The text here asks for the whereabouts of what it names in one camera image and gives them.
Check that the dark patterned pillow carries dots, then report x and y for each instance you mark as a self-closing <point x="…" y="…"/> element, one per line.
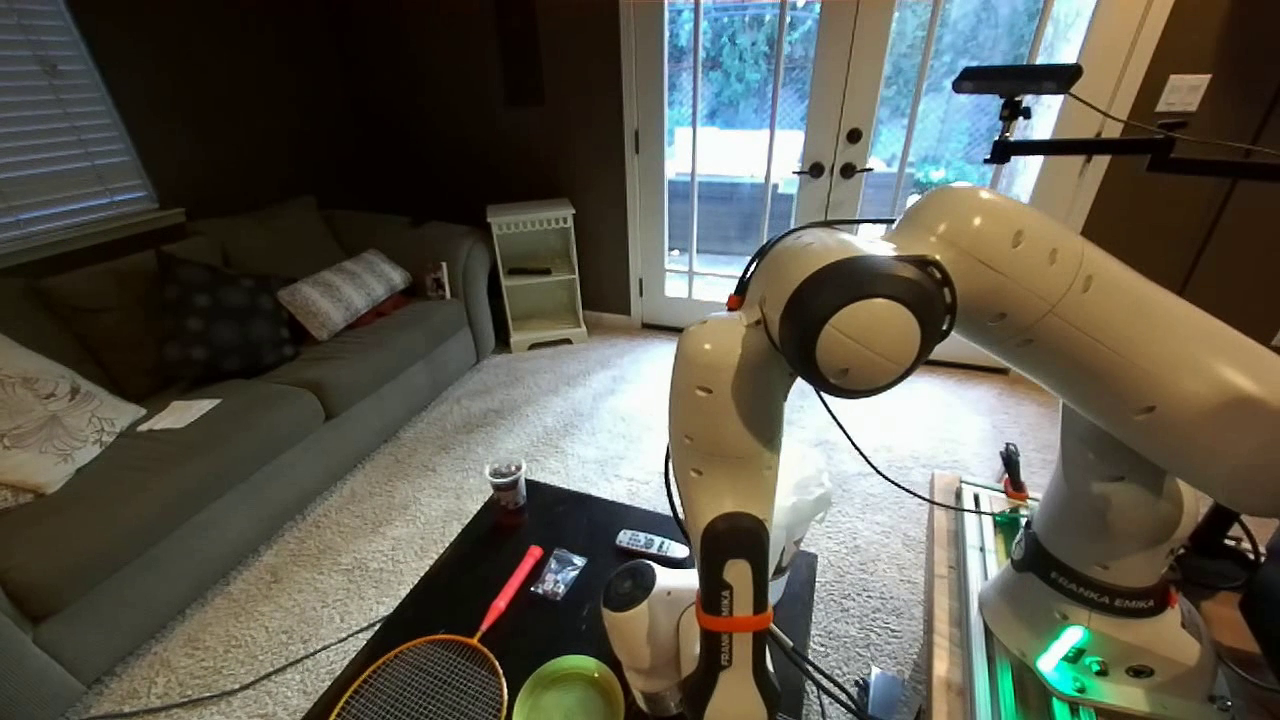
<point x="227" y="325"/>

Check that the robot mounting platform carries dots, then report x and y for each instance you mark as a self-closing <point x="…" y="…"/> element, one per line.
<point x="953" y="614"/>

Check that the small silver remote control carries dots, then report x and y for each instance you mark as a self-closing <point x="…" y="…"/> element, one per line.
<point x="651" y="544"/>

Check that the white striped pillow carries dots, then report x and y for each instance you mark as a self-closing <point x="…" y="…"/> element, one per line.
<point x="342" y="291"/>

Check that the white french door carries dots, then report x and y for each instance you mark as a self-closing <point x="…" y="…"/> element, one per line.
<point x="933" y="123"/>
<point x="742" y="163"/>

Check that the clear plastic baggie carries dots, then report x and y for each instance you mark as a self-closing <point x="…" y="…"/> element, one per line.
<point x="556" y="574"/>

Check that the brown pillow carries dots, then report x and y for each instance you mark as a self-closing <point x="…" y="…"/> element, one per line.
<point x="107" y="312"/>

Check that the small drink cup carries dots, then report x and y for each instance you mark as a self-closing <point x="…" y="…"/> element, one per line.
<point x="506" y="484"/>

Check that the white printed pillow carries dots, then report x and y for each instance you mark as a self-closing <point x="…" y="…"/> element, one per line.
<point x="54" y="423"/>

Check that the black coffee table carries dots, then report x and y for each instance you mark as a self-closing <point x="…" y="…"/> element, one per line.
<point x="454" y="603"/>

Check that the red badminton racket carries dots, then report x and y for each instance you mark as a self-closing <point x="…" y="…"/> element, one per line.
<point x="426" y="680"/>

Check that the green round plate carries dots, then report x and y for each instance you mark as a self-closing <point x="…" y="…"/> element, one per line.
<point x="568" y="691"/>

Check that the black camera boom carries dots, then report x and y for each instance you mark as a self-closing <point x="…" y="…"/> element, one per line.
<point x="1132" y="149"/>

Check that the white light switch plate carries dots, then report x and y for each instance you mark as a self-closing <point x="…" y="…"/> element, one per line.
<point x="1186" y="90"/>

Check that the red black clamp tool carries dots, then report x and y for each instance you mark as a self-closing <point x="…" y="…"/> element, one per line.
<point x="1013" y="470"/>

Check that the white small shelf unit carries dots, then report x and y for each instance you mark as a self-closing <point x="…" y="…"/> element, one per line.
<point x="538" y="273"/>

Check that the gray fabric couch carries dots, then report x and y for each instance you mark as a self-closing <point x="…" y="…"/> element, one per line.
<point x="201" y="464"/>

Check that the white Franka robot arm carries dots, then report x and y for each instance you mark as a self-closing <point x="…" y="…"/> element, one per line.
<point x="1106" y="345"/>

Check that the window blind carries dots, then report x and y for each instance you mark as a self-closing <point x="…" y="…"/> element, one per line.
<point x="65" y="123"/>

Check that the white paper sheet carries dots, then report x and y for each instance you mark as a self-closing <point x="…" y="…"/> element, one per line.
<point x="179" y="415"/>

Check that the gray power adapter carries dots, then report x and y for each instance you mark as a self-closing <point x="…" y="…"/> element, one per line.
<point x="885" y="698"/>

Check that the black stereo camera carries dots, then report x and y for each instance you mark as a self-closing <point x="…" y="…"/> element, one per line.
<point x="1018" y="79"/>

